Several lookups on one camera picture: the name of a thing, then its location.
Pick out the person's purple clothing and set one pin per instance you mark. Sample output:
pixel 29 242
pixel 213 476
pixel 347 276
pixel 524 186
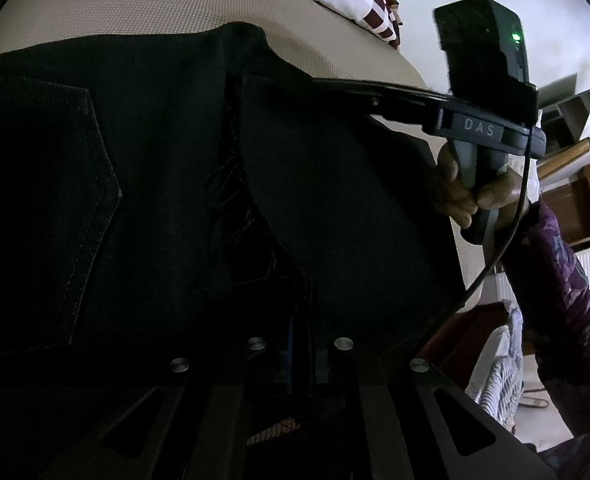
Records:
pixel 570 455

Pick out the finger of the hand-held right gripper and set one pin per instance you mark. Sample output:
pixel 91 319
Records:
pixel 400 97

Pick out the black pants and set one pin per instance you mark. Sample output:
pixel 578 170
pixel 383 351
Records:
pixel 150 185

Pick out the grey shelf unit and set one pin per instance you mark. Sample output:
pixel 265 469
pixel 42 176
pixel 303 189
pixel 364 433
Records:
pixel 572 105

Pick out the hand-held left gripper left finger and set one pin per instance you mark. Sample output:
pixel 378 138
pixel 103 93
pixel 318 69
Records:
pixel 275 377

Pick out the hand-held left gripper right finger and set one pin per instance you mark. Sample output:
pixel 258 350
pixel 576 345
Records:
pixel 335 375

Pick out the person's right forearm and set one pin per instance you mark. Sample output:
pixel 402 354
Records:
pixel 560 300

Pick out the person's right hand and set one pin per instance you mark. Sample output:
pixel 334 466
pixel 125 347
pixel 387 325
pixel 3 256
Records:
pixel 455 200

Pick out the striped grey white cloth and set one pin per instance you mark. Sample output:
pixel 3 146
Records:
pixel 500 385

